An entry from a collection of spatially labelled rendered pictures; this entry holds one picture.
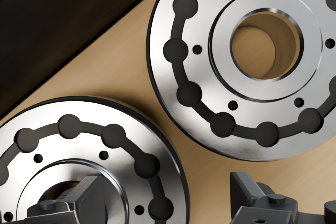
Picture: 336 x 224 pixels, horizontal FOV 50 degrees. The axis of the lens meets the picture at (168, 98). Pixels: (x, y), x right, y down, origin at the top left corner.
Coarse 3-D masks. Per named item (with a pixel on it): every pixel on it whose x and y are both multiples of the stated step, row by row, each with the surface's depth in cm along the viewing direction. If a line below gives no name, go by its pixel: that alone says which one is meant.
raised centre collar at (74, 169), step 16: (64, 160) 16; (80, 160) 16; (32, 176) 16; (48, 176) 15; (64, 176) 15; (80, 176) 15; (112, 176) 16; (32, 192) 15; (48, 192) 16; (112, 192) 15; (16, 208) 15; (112, 208) 15; (128, 208) 16
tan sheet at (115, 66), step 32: (128, 32) 19; (256, 32) 19; (96, 64) 19; (128, 64) 19; (256, 64) 19; (32, 96) 19; (64, 96) 19; (128, 96) 19; (192, 160) 19; (224, 160) 19; (288, 160) 19; (320, 160) 19; (192, 192) 19; (224, 192) 19; (288, 192) 19; (320, 192) 19
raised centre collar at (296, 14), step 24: (240, 0) 15; (264, 0) 15; (288, 0) 15; (216, 24) 15; (288, 24) 16; (312, 24) 15; (216, 48) 15; (312, 48) 15; (216, 72) 15; (240, 72) 15; (288, 72) 15; (312, 72) 15; (240, 96) 16; (264, 96) 15; (288, 96) 15
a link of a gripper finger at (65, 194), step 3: (69, 189) 15; (72, 189) 15; (63, 192) 14; (66, 192) 14; (69, 192) 14; (60, 195) 14; (63, 195) 14; (66, 195) 14; (57, 198) 13; (60, 198) 13; (63, 198) 13; (24, 219) 11; (3, 222) 11; (6, 222) 11; (9, 222) 11; (12, 222) 11; (15, 222) 11; (18, 222) 11; (21, 222) 11
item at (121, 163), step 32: (0, 128) 16; (32, 128) 16; (64, 128) 16; (96, 128) 16; (128, 128) 16; (0, 160) 16; (32, 160) 16; (96, 160) 16; (128, 160) 16; (160, 160) 16; (0, 192) 16; (128, 192) 16; (160, 192) 16
